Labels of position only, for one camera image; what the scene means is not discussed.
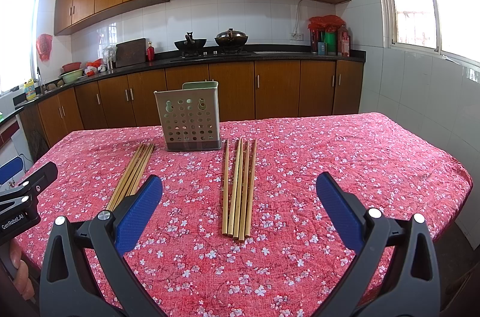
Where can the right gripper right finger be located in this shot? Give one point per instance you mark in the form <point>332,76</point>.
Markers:
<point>411,285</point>

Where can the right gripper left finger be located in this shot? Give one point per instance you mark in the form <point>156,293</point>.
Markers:
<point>68,286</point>

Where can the person's left hand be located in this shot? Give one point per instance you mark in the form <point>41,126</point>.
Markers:
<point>21,280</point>

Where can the yellow dish soap bottle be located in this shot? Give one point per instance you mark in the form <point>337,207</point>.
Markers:
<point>29,89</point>

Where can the green basin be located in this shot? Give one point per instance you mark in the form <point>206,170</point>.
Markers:
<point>71,76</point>

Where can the red basin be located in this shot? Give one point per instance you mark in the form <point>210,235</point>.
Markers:
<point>72,66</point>

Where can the red floral tablecloth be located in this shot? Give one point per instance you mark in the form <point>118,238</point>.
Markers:
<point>294,256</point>

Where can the red hanging plastic bag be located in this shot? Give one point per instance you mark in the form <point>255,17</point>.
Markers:
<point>44,46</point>

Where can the dark wooden cutting board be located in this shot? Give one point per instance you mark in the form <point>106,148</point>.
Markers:
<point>130,53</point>

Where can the perforated utensil holder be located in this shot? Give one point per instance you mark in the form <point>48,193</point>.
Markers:
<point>190,116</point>

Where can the left window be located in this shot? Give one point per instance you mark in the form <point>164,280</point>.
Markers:
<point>18,30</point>

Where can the small red bottle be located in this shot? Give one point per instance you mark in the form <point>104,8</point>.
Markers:
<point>150,51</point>

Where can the black countertop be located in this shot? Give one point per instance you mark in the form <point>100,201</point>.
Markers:
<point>264,52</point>

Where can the gas stove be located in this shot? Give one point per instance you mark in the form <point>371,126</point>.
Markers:
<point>214,54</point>

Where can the black wok left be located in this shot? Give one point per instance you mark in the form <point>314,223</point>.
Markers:
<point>191,46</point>

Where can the lower wooden cabinets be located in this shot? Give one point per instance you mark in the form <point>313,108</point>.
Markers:
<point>247,90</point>

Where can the red oil bottle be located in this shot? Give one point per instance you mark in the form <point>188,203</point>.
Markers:
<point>343,41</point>

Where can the green canister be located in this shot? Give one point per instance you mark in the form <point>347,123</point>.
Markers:
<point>330,40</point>

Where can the red plastic bag on bottles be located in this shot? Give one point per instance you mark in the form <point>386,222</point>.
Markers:
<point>326,23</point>

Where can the black lidded pot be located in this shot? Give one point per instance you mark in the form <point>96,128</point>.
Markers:
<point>231,40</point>

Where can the wall power socket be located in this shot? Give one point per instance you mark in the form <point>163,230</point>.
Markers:
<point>297,36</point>

